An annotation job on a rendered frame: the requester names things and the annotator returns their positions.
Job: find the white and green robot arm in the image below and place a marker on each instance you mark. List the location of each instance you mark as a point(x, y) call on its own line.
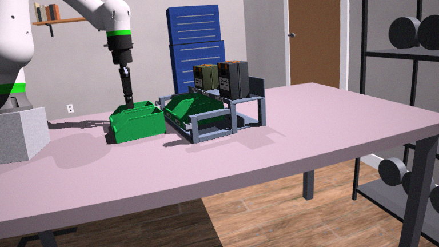
point(17, 48)

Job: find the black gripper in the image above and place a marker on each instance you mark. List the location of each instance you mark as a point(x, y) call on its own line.
point(124, 57)

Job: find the grey metal shelf rack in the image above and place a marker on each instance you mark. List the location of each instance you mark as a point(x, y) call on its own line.
point(233, 121)

